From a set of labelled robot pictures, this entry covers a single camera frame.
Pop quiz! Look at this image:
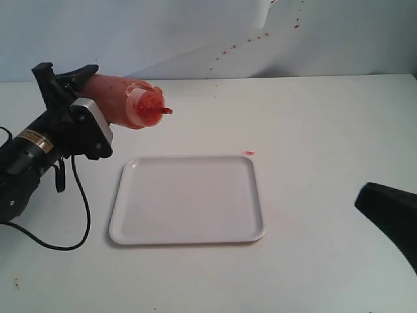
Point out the red sauce squeeze bottle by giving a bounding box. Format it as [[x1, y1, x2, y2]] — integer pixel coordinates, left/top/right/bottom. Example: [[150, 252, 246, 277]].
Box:
[[81, 74, 173, 129]]

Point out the white rectangular tray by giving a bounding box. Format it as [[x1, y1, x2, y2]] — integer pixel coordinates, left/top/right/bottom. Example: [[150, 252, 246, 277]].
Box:
[[109, 155, 266, 246]]

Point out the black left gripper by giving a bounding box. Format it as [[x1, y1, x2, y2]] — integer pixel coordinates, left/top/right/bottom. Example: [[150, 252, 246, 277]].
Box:
[[1, 62, 99, 176]]

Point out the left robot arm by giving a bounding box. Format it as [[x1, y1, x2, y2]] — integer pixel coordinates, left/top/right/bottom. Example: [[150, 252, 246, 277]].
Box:
[[1, 62, 113, 222]]

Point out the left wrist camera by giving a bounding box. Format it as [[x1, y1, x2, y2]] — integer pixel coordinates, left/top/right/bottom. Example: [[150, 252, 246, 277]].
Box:
[[68, 98, 113, 160]]

